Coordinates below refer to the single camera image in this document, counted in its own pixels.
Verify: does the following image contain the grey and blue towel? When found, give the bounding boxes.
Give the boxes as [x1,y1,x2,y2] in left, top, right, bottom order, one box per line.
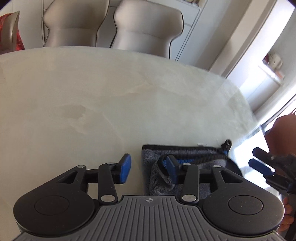
[142,140,242,198]

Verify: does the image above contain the person right hand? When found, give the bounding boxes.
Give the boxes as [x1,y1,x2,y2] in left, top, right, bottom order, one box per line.
[277,195,295,237]

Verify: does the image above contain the white electric kettle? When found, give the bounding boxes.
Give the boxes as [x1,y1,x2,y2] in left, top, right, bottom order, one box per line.
[268,53,283,70]

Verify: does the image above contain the grey chair right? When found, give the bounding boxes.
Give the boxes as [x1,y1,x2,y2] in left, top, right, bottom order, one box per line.
[111,1,184,59]

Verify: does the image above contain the grey chair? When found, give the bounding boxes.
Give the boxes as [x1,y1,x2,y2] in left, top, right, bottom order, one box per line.
[111,1,184,59]
[43,0,110,47]

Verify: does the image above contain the grey chair left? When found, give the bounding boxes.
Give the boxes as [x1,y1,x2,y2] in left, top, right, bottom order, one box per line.
[43,0,110,47]

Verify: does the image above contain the white sideboard cabinet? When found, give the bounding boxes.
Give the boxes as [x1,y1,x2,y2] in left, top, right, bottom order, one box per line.
[96,1,201,61]

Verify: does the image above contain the chair with red cloth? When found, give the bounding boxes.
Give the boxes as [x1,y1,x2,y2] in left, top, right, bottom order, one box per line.
[1,11,20,54]

